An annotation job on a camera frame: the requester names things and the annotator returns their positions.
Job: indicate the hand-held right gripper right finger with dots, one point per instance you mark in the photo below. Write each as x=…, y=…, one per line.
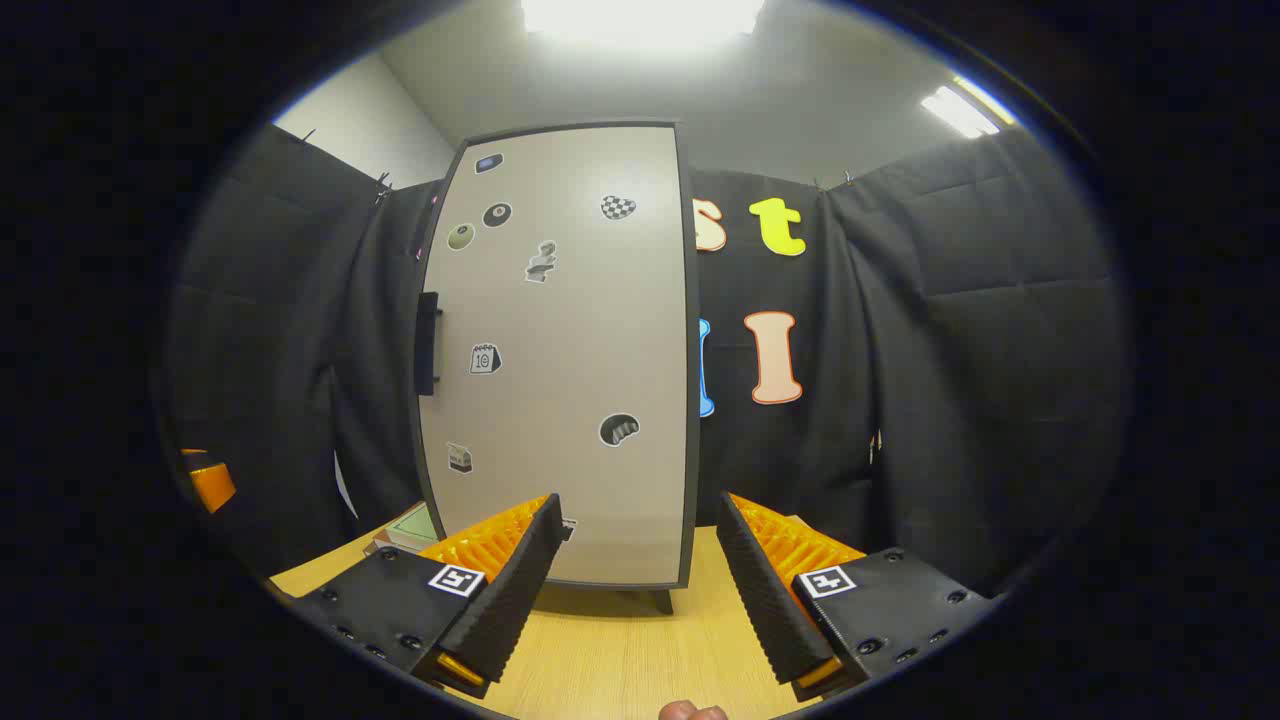
x=765, y=600

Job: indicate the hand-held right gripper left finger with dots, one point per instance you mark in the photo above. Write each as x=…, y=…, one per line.
x=515, y=590

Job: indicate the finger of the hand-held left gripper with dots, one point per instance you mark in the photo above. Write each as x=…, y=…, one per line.
x=210, y=485

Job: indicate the dark grey cabinet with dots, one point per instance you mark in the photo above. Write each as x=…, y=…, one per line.
x=692, y=400

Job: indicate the beige cabinet door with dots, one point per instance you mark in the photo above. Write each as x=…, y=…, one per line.
x=570, y=330

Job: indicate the black backdrop cloth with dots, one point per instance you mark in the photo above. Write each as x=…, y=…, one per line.
x=960, y=350

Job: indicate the narrow ceiling light panel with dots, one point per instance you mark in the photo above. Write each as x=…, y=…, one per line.
x=962, y=108

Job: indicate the large ceiling light panel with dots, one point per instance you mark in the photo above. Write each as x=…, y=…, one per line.
x=640, y=18

